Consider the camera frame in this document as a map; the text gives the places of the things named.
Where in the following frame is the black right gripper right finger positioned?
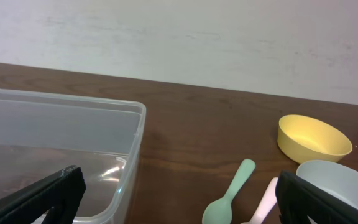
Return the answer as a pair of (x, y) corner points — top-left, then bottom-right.
(275, 170), (358, 224)

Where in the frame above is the yellow plastic bowl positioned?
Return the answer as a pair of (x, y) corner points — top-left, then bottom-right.
(277, 114), (353, 164)

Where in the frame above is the clear plastic storage container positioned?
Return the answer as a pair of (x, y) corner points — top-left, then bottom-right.
(0, 89), (146, 223)

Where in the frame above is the white plastic bowl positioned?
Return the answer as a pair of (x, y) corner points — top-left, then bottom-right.
(296, 160), (358, 209)

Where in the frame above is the pink plastic fork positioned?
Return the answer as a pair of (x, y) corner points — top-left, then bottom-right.
(241, 177), (278, 224)

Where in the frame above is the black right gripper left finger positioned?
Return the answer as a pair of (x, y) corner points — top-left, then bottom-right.
(0, 165), (86, 224)

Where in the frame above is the mint green plastic spoon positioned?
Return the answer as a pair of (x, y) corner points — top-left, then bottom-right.
(202, 159), (256, 224)

